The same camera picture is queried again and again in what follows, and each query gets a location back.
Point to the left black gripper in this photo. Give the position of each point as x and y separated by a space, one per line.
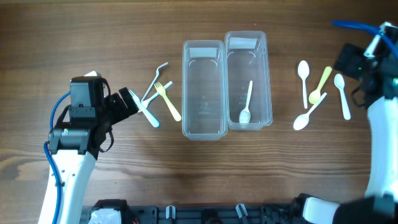
122 112

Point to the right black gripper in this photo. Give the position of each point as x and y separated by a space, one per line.
351 55

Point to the thin white plastic spoon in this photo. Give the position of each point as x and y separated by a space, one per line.
245 115

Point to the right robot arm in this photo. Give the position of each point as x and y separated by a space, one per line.
379 204

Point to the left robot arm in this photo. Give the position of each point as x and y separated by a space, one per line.
74 143

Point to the left clear plastic container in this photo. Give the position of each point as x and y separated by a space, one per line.
203 90

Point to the clear plastic container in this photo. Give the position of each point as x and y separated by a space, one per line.
247 59
203 90

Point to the right clear plastic container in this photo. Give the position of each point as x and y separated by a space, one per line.
247 59

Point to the flat white plastic fork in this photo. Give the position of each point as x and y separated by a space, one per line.
146 103

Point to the light blue plastic fork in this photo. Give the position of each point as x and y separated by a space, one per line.
153 121

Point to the yellow plastic fork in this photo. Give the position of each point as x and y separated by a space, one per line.
162 92

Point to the curved white plastic fork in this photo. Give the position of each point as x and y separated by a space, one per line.
157 74

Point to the yellow plastic spoon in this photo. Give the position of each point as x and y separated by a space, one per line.
315 95

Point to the white spoon lower diagonal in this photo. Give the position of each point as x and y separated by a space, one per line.
302 120

